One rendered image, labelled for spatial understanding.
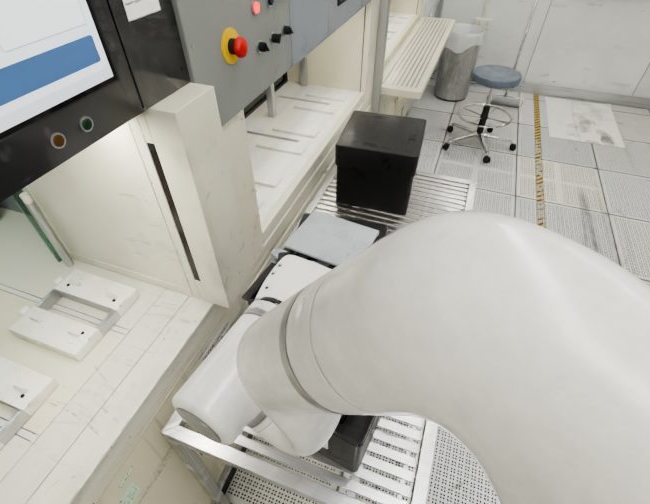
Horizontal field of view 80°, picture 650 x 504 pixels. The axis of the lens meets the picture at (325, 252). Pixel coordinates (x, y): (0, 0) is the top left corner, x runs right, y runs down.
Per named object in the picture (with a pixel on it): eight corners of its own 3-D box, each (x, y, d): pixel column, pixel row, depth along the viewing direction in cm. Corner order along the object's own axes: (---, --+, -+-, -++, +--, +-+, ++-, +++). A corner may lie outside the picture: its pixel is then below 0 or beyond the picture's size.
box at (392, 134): (407, 217, 146) (418, 157, 128) (333, 203, 152) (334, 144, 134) (416, 175, 165) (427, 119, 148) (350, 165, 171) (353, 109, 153)
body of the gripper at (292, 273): (248, 325, 57) (288, 275, 64) (309, 354, 53) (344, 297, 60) (239, 292, 52) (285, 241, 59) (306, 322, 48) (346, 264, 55)
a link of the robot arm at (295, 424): (488, 392, 29) (313, 401, 54) (334, 248, 27) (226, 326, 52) (447, 515, 24) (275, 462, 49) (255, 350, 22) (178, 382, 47)
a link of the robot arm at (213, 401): (309, 354, 49) (253, 305, 47) (246, 455, 40) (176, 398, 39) (281, 366, 55) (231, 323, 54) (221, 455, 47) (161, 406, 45)
